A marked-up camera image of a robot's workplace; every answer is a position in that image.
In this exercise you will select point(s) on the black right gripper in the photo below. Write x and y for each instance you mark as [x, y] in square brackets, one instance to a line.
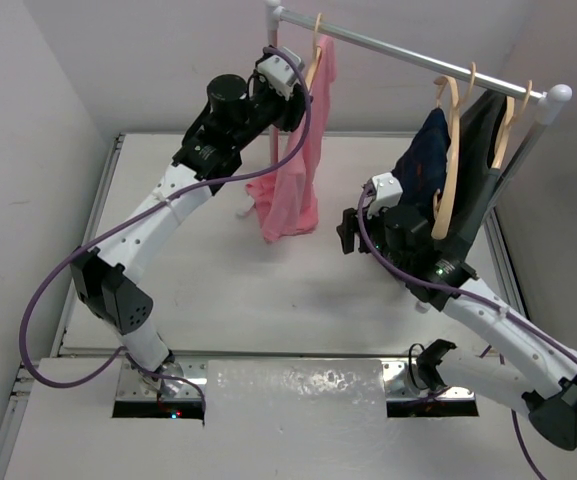
[347, 229]

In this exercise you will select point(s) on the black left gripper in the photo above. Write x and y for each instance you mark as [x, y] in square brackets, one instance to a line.
[289, 110]

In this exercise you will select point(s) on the pink t shirt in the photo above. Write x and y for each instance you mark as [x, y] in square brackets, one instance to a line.
[285, 200]

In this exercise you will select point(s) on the beige plastic hanger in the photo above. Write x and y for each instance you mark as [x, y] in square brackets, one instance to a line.
[316, 53]

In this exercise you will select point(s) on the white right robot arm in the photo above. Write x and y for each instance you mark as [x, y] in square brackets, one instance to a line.
[539, 380]

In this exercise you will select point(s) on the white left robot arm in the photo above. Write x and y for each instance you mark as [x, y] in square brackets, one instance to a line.
[107, 276]

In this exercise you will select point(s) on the beige hanger with blue garment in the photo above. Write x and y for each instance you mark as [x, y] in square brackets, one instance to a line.
[443, 201]

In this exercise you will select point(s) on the beige hanger with green garment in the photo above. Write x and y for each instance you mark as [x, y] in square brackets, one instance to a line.
[508, 120]

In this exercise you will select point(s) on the navy blue garment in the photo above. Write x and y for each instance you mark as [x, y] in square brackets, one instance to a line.
[421, 170]

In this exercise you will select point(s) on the dark green garment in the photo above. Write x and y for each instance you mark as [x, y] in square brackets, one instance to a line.
[476, 176]

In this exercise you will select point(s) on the white metal clothes rack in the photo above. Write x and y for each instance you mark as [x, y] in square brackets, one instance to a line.
[541, 110]

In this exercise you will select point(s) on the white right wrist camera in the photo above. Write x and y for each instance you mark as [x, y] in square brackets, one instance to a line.
[387, 192]

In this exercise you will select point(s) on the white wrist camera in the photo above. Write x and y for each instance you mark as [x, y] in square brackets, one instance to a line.
[279, 67]
[387, 192]

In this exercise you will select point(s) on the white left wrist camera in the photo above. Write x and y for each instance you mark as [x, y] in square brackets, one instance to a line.
[279, 67]

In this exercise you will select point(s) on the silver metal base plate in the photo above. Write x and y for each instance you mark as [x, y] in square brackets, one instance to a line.
[193, 384]

